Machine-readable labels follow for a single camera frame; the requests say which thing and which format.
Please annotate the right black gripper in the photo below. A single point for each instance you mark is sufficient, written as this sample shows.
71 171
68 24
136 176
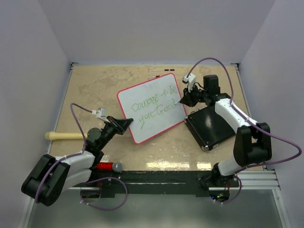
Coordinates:
187 99

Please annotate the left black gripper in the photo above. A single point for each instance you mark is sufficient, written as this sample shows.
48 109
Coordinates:
119 126

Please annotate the pink framed whiteboard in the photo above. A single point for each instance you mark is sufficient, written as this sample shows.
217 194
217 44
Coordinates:
151 105

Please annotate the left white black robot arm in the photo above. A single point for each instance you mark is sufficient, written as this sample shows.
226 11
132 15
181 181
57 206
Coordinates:
53 175

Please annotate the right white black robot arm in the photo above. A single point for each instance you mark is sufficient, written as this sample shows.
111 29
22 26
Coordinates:
251 146

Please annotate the black hard case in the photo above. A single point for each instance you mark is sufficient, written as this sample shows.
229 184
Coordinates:
208 128

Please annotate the red cylinder with grey cap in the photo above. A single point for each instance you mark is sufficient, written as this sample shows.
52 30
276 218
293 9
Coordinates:
110 166

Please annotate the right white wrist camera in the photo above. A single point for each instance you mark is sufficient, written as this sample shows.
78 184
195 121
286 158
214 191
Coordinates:
189 80

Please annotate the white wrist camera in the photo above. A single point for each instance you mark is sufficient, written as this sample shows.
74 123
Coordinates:
189 80
101 113

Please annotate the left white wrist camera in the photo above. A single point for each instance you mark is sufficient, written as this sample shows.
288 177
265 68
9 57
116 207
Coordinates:
101 113

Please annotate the wire whiteboard stand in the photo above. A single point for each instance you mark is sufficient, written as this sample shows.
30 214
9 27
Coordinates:
155 73

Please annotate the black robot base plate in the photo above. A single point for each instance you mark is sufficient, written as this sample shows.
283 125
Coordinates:
198 183

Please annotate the wooden pestle handle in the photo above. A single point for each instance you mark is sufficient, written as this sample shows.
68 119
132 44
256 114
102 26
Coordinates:
52 136

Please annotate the aluminium rail frame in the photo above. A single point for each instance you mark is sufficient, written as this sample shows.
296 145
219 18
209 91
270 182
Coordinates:
257 206

